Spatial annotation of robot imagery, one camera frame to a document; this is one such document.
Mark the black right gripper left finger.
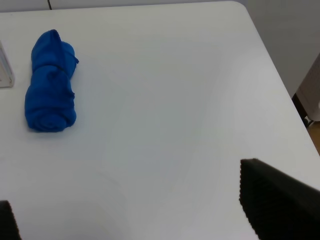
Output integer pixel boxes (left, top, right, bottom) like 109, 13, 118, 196
0, 200, 21, 240

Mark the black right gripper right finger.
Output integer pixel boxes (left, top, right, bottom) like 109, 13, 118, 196
239, 158, 320, 240

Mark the blue rolled towel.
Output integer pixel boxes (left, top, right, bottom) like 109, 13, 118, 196
24, 29, 79, 133

